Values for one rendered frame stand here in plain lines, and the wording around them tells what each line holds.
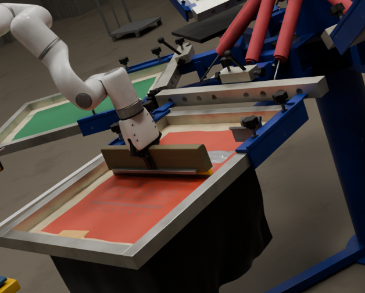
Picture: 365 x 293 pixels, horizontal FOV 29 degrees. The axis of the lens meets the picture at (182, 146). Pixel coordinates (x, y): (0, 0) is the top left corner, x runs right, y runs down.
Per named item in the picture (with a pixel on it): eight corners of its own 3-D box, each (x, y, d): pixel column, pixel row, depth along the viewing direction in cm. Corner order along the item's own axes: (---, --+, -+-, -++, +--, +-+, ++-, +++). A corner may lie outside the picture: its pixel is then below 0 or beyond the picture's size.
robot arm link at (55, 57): (46, 54, 205) (100, 103, 208) (27, 68, 194) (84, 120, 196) (63, 34, 201) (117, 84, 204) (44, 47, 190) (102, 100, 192)
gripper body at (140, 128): (132, 103, 207) (148, 136, 210) (110, 120, 201) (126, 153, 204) (150, 100, 202) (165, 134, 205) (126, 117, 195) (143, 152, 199)
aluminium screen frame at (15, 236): (138, 270, 162) (132, 256, 160) (-2, 246, 202) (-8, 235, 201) (306, 114, 212) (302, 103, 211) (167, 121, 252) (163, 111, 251)
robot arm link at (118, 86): (72, 87, 198) (85, 76, 207) (89, 120, 202) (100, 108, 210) (118, 70, 193) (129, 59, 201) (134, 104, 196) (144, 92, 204)
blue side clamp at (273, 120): (256, 169, 192) (248, 146, 190) (241, 168, 196) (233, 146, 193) (309, 118, 212) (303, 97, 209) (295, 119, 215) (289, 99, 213)
